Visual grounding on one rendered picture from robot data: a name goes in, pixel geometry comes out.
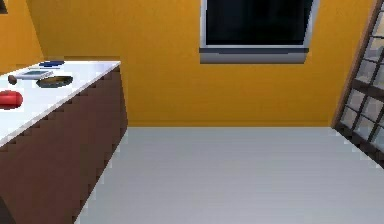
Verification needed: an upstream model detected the red round object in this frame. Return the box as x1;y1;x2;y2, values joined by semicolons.
0;90;24;110

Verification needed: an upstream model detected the grey framed dark window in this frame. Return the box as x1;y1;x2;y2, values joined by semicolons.
199;0;321;65

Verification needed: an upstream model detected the dark round plate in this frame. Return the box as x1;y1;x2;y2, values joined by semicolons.
35;75;74;89

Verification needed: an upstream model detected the brown counter with white top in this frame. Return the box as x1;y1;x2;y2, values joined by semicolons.
0;60;129;224

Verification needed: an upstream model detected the blue flat object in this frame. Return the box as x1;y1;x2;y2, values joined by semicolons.
38;60;66;68

